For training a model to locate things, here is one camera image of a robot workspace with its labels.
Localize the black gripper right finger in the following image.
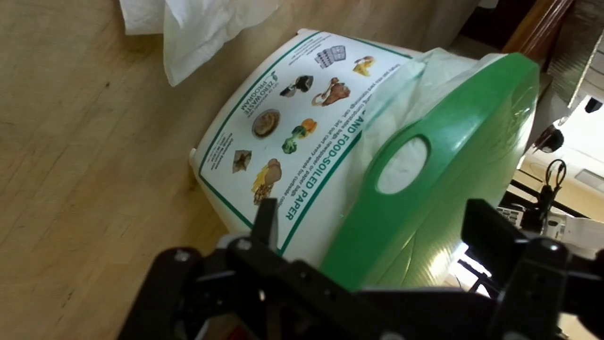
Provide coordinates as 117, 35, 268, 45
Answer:
461, 196, 604, 340

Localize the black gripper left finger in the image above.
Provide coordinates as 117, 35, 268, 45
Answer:
117, 196, 379, 340

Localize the green plastic bin lid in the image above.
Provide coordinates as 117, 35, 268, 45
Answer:
319, 51, 544, 292

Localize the white compost bin with label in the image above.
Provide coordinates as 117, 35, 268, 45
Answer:
189, 26, 430, 268

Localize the grey striped kitchen towel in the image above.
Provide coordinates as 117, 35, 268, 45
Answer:
536, 0, 604, 120

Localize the crumpled white tissue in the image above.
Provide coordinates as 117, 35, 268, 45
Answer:
117, 0, 283, 88

